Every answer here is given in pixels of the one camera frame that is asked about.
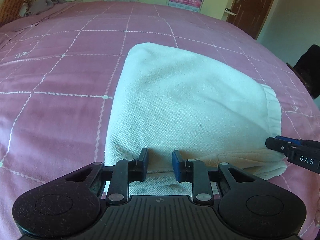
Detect right hand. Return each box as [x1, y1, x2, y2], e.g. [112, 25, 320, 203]
[314, 197, 320, 228]

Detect floral white pillow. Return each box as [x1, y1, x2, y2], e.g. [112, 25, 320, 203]
[18, 3, 28, 18]

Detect orange striped pillow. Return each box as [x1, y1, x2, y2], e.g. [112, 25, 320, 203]
[1, 0, 34, 26]

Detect grey crumpled blanket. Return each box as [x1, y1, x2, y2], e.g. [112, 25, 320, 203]
[24, 0, 83, 16]

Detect pink checked bed sheet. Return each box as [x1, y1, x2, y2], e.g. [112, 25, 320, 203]
[1, 2, 319, 239]

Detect white pants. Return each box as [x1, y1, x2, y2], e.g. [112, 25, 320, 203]
[105, 43, 287, 196]

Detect brown wooden door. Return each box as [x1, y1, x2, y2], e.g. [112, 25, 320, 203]
[227, 0, 274, 40]

